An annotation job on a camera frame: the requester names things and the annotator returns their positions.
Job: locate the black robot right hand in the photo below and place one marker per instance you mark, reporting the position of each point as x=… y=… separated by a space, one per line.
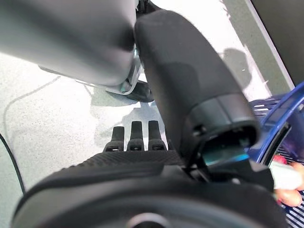
x=190 y=83

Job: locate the napa cabbage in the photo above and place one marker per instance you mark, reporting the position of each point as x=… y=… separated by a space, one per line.
x=285 y=177

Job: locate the blue plastic shopping basket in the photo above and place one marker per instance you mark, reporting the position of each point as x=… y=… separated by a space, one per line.
x=289 y=104

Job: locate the red bell pepper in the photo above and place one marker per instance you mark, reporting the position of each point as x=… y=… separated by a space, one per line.
x=280 y=159

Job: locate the brown potato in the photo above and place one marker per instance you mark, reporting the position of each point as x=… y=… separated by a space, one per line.
x=298 y=166
x=288 y=197

